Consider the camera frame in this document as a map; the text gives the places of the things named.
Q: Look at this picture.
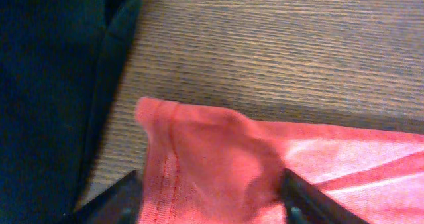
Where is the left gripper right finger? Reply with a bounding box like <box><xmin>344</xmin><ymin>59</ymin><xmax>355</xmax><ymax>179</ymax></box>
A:
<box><xmin>280</xmin><ymin>168</ymin><xmax>368</xmax><ymax>224</ymax></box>

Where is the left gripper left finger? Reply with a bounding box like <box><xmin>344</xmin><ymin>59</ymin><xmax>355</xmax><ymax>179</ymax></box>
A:
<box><xmin>62</xmin><ymin>170</ymin><xmax>143</xmax><ymax>224</ymax></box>

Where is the orange t-shirt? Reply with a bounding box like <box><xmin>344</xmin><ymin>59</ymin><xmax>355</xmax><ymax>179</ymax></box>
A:
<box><xmin>135</xmin><ymin>97</ymin><xmax>423</xmax><ymax>223</ymax></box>

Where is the black garment on left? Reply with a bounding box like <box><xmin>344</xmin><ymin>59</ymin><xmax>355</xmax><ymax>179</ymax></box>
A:
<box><xmin>1</xmin><ymin>0</ymin><xmax>141</xmax><ymax>223</ymax></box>

